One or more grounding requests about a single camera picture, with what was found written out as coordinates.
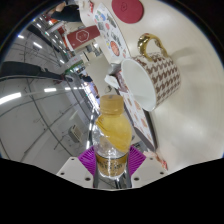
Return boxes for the red paper cup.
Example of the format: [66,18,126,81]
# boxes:
[63,24,102,51]

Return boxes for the clear bottle with yellow cap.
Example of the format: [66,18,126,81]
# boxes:
[91,94,134,180]

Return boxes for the colourful sticker sheet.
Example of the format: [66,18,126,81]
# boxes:
[92,2,132,64]

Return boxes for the white crumpled napkin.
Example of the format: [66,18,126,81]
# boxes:
[104,73,121,90]

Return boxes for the ceiling air conditioner unit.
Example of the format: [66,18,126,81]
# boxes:
[68,124,84,144]

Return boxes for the group of ceiling lights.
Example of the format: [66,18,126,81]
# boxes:
[0,31,88,108]

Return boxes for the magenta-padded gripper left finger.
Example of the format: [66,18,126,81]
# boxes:
[56,145,100,189]

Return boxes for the dark food tray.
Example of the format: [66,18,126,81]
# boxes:
[106,62,158,153]

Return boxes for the houndstooth mug with gold handle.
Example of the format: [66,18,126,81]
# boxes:
[120,32,182,113]

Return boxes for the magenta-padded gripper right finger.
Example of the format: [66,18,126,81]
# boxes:
[125,145,168,189]

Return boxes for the flat round red coaster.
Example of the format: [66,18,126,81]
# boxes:
[110,0,145,24]

